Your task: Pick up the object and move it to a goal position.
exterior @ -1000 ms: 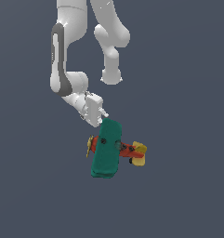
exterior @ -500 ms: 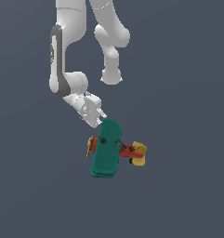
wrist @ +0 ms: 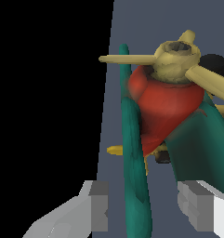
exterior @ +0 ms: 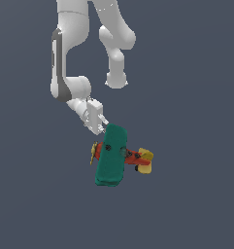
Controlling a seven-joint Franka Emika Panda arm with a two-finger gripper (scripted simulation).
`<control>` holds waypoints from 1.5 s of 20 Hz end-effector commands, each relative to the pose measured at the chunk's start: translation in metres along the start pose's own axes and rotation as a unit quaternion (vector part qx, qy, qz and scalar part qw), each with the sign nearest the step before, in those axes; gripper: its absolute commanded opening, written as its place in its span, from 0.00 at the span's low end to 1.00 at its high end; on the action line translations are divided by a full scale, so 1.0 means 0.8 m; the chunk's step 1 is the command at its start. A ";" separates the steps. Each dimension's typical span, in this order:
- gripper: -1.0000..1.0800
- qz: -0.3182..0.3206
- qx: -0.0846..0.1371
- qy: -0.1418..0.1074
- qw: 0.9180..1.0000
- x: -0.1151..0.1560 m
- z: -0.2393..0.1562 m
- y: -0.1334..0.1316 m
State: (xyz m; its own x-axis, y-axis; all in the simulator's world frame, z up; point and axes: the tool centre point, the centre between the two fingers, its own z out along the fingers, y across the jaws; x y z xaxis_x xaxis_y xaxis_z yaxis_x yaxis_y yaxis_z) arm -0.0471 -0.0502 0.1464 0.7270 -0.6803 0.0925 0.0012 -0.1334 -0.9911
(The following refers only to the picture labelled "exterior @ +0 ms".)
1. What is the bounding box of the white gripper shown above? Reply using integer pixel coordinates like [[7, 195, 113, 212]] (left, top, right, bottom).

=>
[[83, 98, 110, 136]]

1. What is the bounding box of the green red toy biplane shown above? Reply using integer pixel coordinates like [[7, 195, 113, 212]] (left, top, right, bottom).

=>
[[89, 123, 154, 188]]

